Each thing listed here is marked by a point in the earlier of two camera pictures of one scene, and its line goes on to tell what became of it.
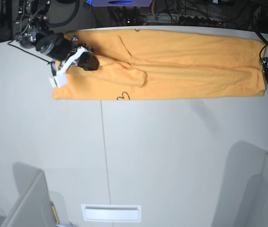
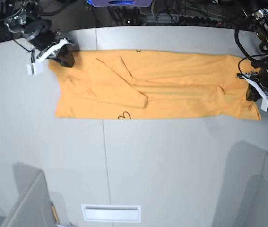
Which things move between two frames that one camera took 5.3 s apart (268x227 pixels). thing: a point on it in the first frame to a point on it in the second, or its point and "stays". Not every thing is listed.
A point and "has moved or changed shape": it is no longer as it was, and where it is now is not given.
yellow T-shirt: x=135 y=64 has moved or changed shape
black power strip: x=198 y=21 stays
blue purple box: x=120 y=3 stays
